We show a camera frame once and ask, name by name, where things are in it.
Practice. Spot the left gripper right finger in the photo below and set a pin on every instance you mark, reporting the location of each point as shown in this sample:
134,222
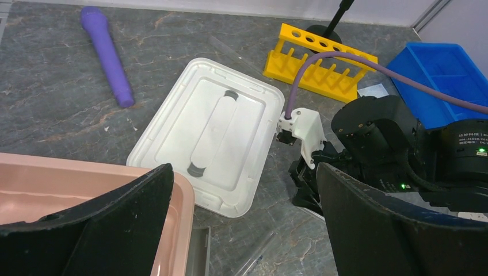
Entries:
373,233

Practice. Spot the blue plastic tray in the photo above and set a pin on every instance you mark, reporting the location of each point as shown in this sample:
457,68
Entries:
446,68

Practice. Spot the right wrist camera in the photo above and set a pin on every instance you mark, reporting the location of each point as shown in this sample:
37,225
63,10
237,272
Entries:
306,126

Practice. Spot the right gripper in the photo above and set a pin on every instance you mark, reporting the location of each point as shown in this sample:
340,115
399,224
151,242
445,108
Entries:
304,178

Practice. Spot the packaged face mask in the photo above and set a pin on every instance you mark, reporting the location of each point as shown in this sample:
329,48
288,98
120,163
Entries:
376,91

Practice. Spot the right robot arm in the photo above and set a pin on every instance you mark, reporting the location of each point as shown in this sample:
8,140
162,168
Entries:
389,149

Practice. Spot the pink plastic bin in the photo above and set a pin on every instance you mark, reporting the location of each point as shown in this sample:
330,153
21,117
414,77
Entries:
33,187

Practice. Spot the white plastic lid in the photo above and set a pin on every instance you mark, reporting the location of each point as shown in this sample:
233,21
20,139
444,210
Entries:
215,128

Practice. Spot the glass tube near rack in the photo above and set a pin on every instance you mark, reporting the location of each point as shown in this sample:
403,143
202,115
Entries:
235,56

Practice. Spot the black microphone stand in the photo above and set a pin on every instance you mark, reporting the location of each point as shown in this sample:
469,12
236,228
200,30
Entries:
328,32

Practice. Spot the yellow test tube rack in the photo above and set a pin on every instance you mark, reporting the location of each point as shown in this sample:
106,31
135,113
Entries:
321,77

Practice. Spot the purple microphone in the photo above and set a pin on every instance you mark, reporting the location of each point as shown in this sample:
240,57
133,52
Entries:
96,25

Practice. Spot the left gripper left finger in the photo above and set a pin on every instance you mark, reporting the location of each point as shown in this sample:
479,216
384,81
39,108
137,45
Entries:
116,233

